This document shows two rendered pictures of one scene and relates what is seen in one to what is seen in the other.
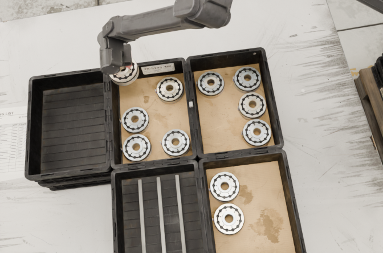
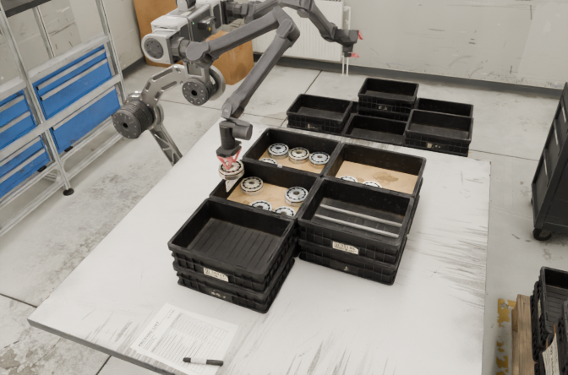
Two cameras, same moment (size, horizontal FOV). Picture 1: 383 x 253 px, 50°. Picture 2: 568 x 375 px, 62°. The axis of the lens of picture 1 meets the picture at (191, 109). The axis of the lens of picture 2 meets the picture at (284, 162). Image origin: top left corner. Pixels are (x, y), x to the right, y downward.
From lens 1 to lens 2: 1.59 m
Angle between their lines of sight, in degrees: 49
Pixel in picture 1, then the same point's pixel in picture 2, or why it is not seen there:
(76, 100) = (206, 242)
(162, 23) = (270, 58)
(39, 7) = not seen: outside the picture
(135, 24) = (249, 83)
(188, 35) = (205, 183)
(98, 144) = (259, 241)
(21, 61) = (109, 297)
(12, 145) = (193, 333)
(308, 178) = not seen: hidden behind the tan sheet
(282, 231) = (391, 174)
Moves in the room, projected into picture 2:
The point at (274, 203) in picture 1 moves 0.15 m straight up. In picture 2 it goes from (371, 171) to (374, 144)
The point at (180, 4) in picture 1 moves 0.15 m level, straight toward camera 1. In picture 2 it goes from (282, 29) to (320, 33)
